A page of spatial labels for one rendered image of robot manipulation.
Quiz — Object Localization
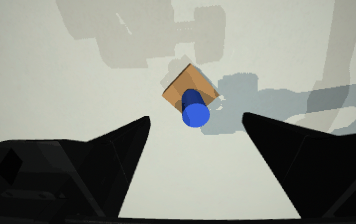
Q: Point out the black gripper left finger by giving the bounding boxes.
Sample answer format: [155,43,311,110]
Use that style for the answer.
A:
[0,116,151,217]

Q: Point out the blue cylinder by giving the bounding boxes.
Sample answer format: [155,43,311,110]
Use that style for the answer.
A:
[182,90,210,128]

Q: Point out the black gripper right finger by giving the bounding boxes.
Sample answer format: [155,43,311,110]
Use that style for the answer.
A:
[241,112,356,219]

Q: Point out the brown rectangular block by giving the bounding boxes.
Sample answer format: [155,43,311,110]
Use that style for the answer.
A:
[162,63,220,113]

